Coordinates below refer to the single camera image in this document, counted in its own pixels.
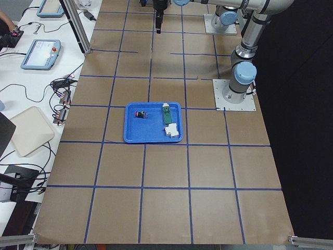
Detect grey usb hub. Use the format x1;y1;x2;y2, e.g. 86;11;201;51
53;108;67;126
59;90;71;105

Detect aluminium frame post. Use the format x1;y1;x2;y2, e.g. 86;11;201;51
59;0;91;55

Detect black laptop corner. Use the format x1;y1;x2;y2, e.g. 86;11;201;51
0;113;16;156

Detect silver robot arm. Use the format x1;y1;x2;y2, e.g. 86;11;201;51
211;5;238;30
199;0;293;104

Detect blue plastic tray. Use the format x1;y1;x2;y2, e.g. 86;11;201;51
123;102;184;144

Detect blue teach pendant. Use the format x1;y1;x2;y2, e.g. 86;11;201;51
36;0;64;18
20;39;61;70

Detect green terminal block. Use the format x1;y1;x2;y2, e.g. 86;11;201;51
162;103;172;126

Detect white circuit breaker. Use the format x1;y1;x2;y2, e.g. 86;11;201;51
164;123;180;139

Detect near blue teach pendant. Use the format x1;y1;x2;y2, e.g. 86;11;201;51
20;39;61;70

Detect far blue teach pendant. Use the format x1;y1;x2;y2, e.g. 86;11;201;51
36;0;64;18

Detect red emergency stop button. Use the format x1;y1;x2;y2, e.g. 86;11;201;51
135;111;148;119

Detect black power adapter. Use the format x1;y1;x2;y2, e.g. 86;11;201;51
83;11;96;21

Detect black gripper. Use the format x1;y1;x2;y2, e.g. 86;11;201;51
153;0;171;34

